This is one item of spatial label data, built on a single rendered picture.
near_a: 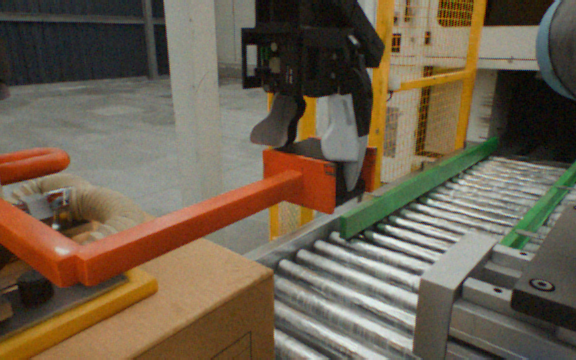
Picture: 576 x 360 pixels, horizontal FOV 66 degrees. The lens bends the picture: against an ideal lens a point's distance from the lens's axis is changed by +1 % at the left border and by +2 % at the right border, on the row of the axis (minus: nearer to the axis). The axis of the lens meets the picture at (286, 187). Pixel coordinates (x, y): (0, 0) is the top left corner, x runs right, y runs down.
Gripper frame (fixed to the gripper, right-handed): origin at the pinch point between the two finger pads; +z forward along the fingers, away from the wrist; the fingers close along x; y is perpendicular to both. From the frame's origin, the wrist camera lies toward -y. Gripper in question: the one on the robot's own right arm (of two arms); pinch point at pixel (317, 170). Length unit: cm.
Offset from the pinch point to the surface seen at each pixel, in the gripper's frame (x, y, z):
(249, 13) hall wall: -874, -893, -66
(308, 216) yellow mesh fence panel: -62, -84, 50
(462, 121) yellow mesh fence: -60, -235, 35
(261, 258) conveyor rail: -53, -48, 49
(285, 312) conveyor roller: -35, -37, 53
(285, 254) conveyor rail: -53, -59, 52
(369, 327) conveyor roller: -15, -46, 53
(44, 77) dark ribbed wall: -1065, -410, 87
